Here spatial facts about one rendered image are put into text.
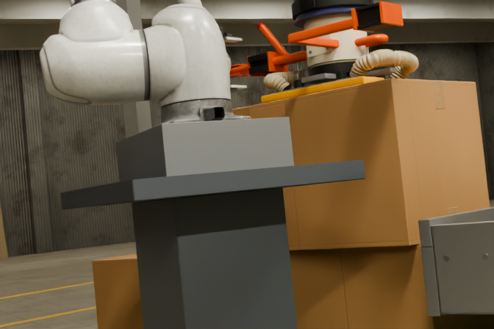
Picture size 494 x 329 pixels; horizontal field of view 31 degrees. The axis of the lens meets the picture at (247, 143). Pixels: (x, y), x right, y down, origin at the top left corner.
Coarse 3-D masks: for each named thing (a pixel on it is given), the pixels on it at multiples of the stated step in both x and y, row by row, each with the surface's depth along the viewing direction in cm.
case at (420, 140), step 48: (336, 96) 224; (384, 96) 214; (432, 96) 225; (336, 144) 225; (384, 144) 215; (432, 144) 223; (480, 144) 240; (288, 192) 236; (336, 192) 225; (384, 192) 215; (432, 192) 220; (480, 192) 237; (288, 240) 236; (336, 240) 226; (384, 240) 215
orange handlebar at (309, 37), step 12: (336, 24) 214; (348, 24) 211; (288, 36) 224; (300, 36) 221; (312, 36) 219; (372, 36) 236; (384, 36) 236; (276, 60) 257; (288, 60) 254; (300, 60) 257; (240, 72) 267
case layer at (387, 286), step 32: (128, 256) 288; (320, 256) 231; (352, 256) 225; (384, 256) 219; (416, 256) 214; (96, 288) 286; (128, 288) 277; (320, 288) 231; (352, 288) 225; (384, 288) 219; (416, 288) 214; (128, 320) 277; (320, 320) 232; (352, 320) 225; (384, 320) 219; (416, 320) 214; (448, 320) 217; (480, 320) 230
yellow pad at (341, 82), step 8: (344, 72) 233; (296, 80) 243; (336, 80) 231; (344, 80) 228; (352, 80) 226; (360, 80) 224; (368, 80) 226; (376, 80) 228; (296, 88) 240; (304, 88) 236; (312, 88) 234; (320, 88) 233; (328, 88) 231; (336, 88) 230; (264, 96) 245; (272, 96) 243; (280, 96) 241; (288, 96) 240; (296, 96) 238
